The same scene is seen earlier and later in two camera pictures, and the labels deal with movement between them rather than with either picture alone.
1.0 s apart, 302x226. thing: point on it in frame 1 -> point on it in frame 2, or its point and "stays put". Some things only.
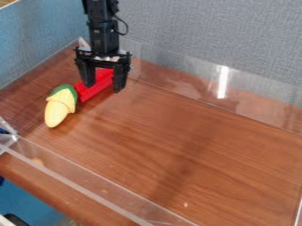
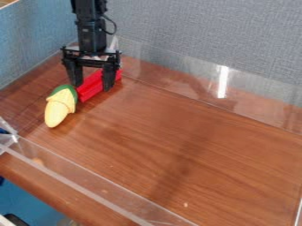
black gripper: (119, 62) -> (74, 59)
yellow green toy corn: (60, 105) stays put
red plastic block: (102, 86) stays put
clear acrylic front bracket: (7, 139) stays put
